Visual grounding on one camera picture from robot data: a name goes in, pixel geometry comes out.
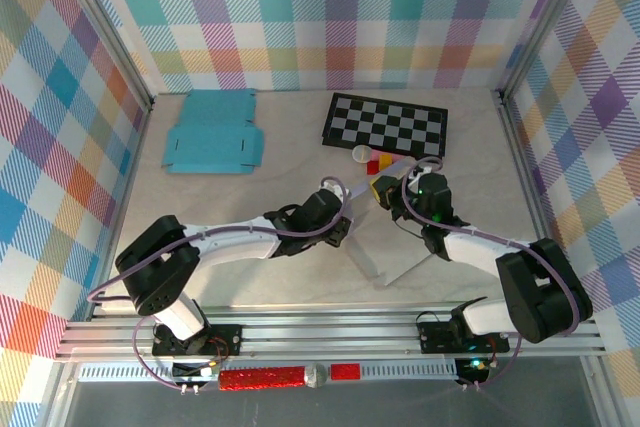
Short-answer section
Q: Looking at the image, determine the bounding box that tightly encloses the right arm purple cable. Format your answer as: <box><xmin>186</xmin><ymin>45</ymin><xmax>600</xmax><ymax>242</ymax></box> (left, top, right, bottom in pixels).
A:
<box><xmin>401</xmin><ymin>156</ymin><xmax>584</xmax><ymax>392</ymax></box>

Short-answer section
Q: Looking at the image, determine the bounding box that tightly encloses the black board white connector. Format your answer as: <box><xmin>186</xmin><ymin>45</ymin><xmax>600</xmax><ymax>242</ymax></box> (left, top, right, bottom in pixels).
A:
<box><xmin>172</xmin><ymin>360</ymin><xmax>221</xmax><ymax>382</ymax></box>

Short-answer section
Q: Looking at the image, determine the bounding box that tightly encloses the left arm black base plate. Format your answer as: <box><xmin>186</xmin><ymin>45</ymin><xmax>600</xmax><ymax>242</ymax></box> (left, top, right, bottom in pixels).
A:
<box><xmin>152</xmin><ymin>324</ymin><xmax>243</xmax><ymax>356</ymax></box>

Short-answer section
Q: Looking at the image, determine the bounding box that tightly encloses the long red glitter strip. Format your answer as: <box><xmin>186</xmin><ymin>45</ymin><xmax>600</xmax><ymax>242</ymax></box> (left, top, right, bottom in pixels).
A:
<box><xmin>218</xmin><ymin>366</ymin><xmax>307</xmax><ymax>392</ymax></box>

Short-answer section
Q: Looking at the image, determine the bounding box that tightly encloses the aluminium side rail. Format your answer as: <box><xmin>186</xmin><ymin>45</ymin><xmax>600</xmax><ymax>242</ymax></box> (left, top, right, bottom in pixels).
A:
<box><xmin>89</xmin><ymin>99</ymin><xmax>155</xmax><ymax>321</ymax></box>
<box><xmin>497</xmin><ymin>91</ymin><xmax>574</xmax><ymax>316</ymax></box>

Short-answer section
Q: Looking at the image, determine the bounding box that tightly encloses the lilac paper box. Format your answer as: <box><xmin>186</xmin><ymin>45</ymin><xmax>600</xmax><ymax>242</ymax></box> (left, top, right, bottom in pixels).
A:
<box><xmin>343</xmin><ymin>159</ymin><xmax>437</xmax><ymax>292</ymax></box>

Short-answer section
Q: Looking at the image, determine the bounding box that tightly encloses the aluminium corner post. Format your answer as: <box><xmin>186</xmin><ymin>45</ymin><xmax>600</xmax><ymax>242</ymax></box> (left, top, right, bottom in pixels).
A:
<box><xmin>494</xmin><ymin>0</ymin><xmax>601</xmax><ymax>104</ymax></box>
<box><xmin>49</xmin><ymin>0</ymin><xmax>155</xmax><ymax>112</ymax></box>

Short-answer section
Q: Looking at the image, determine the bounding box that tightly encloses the aluminium rail beam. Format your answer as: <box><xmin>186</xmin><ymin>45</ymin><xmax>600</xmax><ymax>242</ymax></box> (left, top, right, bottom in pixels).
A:
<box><xmin>54</xmin><ymin>302</ymin><xmax>609</xmax><ymax>363</ymax></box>

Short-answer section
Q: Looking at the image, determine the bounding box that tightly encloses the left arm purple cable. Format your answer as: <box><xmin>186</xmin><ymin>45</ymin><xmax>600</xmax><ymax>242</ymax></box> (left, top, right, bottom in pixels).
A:
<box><xmin>87</xmin><ymin>175</ymin><xmax>351</xmax><ymax>393</ymax></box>

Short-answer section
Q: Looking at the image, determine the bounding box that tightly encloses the short red glitter patch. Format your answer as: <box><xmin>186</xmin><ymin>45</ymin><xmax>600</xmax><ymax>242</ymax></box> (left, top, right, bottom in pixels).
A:
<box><xmin>329</xmin><ymin>362</ymin><xmax>362</xmax><ymax>381</ymax></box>

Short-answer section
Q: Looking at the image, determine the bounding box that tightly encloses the teal paper box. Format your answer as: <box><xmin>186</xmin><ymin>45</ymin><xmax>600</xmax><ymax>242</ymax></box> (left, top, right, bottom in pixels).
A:
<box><xmin>160</xmin><ymin>89</ymin><xmax>265</xmax><ymax>177</ymax></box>

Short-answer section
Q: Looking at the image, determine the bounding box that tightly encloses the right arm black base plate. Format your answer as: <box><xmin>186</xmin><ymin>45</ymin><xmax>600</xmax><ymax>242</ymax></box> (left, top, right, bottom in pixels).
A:
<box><xmin>417</xmin><ymin>319</ymin><xmax>511</xmax><ymax>354</ymax></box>

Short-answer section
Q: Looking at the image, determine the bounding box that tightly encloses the black board green light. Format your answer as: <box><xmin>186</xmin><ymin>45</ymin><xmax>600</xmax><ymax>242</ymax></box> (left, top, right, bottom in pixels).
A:
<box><xmin>455</xmin><ymin>357</ymin><xmax>490</xmax><ymax>386</ymax></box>

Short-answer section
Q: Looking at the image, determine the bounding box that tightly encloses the aluminium frame strut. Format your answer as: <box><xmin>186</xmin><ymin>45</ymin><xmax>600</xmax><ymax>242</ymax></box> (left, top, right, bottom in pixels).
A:
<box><xmin>42</xmin><ymin>361</ymin><xmax>84</xmax><ymax>427</ymax></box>
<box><xmin>579</xmin><ymin>356</ymin><xmax>624</xmax><ymax>427</ymax></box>

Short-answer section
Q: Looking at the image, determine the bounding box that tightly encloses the silver foil ball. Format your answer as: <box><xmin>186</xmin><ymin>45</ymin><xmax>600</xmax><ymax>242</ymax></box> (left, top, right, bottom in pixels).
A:
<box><xmin>304</xmin><ymin>364</ymin><xmax>330</xmax><ymax>389</ymax></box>

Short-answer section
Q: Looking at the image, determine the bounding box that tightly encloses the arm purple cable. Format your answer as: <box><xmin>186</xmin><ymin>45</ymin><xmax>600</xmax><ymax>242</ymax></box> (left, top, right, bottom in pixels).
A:
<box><xmin>401</xmin><ymin>156</ymin><xmax>584</xmax><ymax>392</ymax></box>
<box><xmin>87</xmin><ymin>175</ymin><xmax>351</xmax><ymax>393</ymax></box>

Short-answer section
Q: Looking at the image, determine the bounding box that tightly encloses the white slotted cable duct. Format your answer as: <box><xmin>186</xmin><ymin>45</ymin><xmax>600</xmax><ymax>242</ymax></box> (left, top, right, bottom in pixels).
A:
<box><xmin>77</xmin><ymin>363</ymin><xmax>459</xmax><ymax>382</ymax></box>

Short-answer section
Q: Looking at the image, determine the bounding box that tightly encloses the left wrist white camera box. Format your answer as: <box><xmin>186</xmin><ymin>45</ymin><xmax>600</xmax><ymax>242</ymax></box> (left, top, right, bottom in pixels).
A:
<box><xmin>319</xmin><ymin>181</ymin><xmax>350</xmax><ymax>201</ymax></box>

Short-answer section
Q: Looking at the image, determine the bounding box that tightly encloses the black grey checkerboard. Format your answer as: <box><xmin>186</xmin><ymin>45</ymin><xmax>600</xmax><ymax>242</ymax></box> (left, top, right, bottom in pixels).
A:
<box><xmin>320</xmin><ymin>92</ymin><xmax>449</xmax><ymax>165</ymax></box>

